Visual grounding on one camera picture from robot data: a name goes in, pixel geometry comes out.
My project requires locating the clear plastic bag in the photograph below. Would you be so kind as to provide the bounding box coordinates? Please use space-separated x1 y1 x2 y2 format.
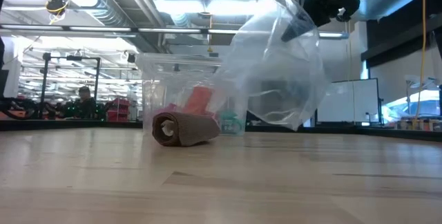
213 0 332 132

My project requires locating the brown elastic bandage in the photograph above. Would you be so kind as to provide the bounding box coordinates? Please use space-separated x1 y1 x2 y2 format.
151 111 222 148

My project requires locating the green bandage roll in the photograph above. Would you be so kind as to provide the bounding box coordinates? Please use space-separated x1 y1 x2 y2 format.
219 109 244 136

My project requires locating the orange bandage roll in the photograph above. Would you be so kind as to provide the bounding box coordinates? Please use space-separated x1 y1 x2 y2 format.
182 85 214 116

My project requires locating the pink bandage roll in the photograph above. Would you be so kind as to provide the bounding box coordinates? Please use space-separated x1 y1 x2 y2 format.
161 103 181 114

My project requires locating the white whiteboard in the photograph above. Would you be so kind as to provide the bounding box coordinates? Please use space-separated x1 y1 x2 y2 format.
316 77 381 125

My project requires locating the clear plastic storage bin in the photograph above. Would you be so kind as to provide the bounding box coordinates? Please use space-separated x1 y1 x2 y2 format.
134 53 249 137

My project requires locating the long ceiling light bar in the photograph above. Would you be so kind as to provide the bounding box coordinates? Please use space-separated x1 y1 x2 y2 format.
0 23 349 41

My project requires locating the cluttered side table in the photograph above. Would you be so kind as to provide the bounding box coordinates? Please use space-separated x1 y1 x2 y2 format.
393 115 442 132

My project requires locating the red storage bins rack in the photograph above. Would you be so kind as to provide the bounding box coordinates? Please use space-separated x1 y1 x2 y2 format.
108 97 131 122

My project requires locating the black robot with green lights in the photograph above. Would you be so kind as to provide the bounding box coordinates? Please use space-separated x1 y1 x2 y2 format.
51 100 108 121

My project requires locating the person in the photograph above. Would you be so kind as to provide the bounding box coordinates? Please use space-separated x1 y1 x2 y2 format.
73 85 99 120

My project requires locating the black monitor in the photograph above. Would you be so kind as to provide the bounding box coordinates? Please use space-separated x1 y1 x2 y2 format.
0 68 10 97

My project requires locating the yellow hanging cable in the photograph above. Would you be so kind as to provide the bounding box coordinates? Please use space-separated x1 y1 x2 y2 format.
414 0 427 121

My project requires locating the black ceiling camera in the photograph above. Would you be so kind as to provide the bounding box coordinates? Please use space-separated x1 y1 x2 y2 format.
46 0 69 23

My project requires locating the black metal gantry frame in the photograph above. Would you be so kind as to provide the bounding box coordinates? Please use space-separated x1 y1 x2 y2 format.
40 53 102 118

